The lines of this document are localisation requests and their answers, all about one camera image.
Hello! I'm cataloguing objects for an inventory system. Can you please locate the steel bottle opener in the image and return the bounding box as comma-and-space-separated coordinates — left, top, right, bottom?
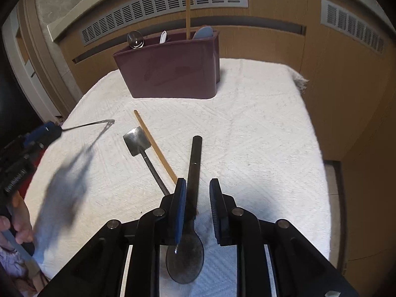
62, 119, 115, 132

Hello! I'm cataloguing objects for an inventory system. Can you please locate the shiny steel spoon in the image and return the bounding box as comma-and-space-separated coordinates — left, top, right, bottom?
127, 30, 144, 50

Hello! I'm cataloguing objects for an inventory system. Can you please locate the dark metal spoon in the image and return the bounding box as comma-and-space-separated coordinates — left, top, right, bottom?
166, 135, 204, 284

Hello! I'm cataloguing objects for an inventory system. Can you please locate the small steel spatula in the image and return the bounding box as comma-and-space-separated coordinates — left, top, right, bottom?
123, 127, 170, 196

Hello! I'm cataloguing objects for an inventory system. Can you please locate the white ceramic spoon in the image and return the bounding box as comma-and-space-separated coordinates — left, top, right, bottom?
159, 30, 167, 44

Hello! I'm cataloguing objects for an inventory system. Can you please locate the maroon plastic utensil holder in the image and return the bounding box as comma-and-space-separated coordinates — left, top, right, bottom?
113, 31, 220, 99

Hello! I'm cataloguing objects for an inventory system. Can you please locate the white textured table cloth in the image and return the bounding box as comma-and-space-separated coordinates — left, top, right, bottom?
25, 59, 331, 296

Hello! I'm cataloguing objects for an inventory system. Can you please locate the blue plastic serving spoon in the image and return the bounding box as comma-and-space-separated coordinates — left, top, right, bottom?
193, 25, 213, 40

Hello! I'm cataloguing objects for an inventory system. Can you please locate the wooden chopstick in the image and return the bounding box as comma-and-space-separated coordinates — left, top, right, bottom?
134, 109, 177, 184
185, 0, 191, 40

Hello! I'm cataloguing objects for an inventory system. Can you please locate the person left hand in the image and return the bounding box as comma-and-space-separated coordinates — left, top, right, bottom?
1, 192, 34, 244

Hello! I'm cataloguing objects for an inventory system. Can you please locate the grey ventilation grille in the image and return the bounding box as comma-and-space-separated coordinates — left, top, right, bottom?
80, 0, 248, 46
321, 0, 385, 54

